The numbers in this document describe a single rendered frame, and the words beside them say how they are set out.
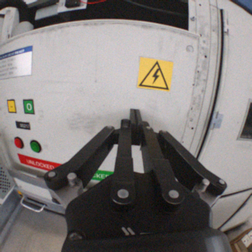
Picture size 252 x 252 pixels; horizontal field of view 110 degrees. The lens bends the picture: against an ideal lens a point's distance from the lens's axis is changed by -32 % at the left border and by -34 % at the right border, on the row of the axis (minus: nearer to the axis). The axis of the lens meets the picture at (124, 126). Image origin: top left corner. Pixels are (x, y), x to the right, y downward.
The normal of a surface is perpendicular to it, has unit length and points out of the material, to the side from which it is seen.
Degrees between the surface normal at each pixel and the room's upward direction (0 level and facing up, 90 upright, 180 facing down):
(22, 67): 90
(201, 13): 90
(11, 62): 90
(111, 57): 90
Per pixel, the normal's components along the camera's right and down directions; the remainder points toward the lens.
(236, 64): -0.04, 0.39
